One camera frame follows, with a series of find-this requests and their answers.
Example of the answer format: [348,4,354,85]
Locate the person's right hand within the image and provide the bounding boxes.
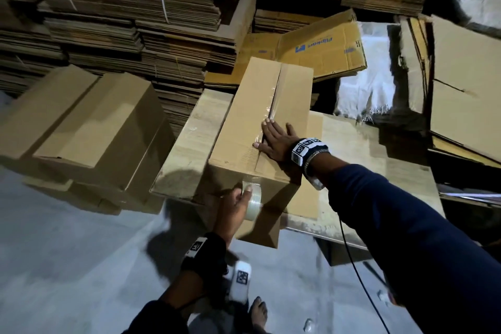
[252,117,303,163]

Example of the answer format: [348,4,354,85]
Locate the person's left hand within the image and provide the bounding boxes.
[213,186,254,248]

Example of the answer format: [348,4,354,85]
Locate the clear tape roll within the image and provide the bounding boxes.
[242,181,264,221]

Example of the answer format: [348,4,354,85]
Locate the person's left forearm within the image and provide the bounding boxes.
[124,271,206,334]

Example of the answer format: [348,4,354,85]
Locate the person's right forearm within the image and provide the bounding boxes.
[309,153,501,334]

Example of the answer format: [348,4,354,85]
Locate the person's bare foot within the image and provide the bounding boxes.
[247,296,269,332]

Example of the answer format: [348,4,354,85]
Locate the pile of brown cartons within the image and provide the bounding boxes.
[398,14,501,170]

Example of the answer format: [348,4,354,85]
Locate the stacks of flat cardboard bundles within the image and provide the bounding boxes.
[0,0,436,135]

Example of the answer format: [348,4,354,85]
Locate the plywood work board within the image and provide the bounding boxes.
[150,89,446,251]

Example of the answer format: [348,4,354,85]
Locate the yellow carton with blue print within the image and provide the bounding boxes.
[276,9,368,82]

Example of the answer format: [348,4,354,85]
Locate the white plastic sack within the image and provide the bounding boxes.
[335,22,404,122]

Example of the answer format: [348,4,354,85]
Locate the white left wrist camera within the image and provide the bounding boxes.
[229,259,253,303]

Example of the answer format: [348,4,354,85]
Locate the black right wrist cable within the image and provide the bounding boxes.
[338,220,392,334]

